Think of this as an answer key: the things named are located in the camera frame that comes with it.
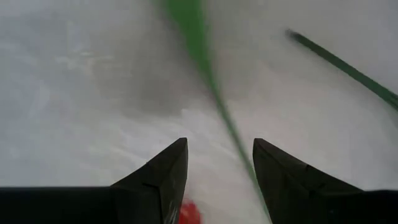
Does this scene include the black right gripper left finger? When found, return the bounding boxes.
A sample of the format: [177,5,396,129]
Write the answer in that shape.
[0,138,189,224]

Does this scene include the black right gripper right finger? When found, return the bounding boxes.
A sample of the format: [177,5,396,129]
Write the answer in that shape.
[252,138,398,224]

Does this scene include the orange artificial tulip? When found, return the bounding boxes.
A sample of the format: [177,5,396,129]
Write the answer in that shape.
[154,0,273,223]
[284,27,398,113]

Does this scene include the pink-red artificial tulip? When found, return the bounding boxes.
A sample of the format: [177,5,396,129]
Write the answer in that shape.
[177,198,203,224]

